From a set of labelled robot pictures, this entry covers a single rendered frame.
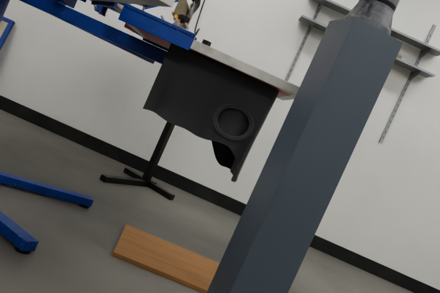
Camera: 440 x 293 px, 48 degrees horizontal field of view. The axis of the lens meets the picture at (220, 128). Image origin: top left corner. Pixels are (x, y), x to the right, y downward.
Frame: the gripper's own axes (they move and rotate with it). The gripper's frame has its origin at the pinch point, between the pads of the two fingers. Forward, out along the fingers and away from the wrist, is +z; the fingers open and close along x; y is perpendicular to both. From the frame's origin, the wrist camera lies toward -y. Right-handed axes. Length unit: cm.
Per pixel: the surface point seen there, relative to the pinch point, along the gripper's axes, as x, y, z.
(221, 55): 24.3, 29.2, 11.6
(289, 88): 54, 29, 12
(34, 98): -117, -200, 88
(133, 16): -13.0, 30.4, 11.4
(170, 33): 2.6, 30.3, 11.6
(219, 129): 35, 22, 38
